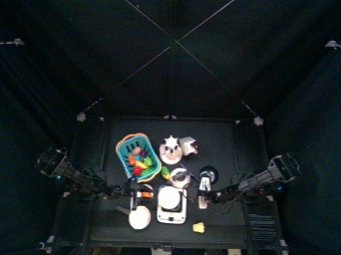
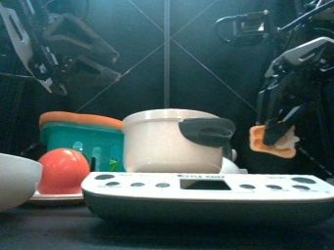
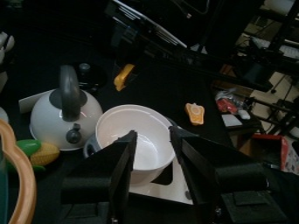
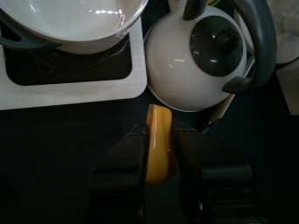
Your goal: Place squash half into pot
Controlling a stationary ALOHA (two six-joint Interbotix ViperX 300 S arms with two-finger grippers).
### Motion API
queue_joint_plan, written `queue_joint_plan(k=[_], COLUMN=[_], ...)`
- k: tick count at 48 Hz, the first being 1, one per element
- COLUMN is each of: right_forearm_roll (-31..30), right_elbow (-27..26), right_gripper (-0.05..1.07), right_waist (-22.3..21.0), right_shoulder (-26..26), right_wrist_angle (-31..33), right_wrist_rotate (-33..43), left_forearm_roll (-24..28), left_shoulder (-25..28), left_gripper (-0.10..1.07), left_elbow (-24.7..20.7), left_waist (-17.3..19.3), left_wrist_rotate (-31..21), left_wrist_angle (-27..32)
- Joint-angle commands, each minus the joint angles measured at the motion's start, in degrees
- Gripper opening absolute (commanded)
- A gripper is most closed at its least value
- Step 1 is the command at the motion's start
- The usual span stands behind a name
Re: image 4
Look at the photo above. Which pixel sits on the white toy pot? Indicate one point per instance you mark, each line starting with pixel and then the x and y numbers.
pixel 74 23

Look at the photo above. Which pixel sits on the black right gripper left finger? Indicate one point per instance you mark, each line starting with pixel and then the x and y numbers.
pixel 117 175

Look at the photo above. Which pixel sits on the yellow banana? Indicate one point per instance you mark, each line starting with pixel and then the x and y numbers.
pixel 159 145

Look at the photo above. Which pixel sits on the white square tray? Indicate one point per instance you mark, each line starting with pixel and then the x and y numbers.
pixel 78 90

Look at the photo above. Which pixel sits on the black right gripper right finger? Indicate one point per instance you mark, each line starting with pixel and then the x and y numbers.
pixel 218 175

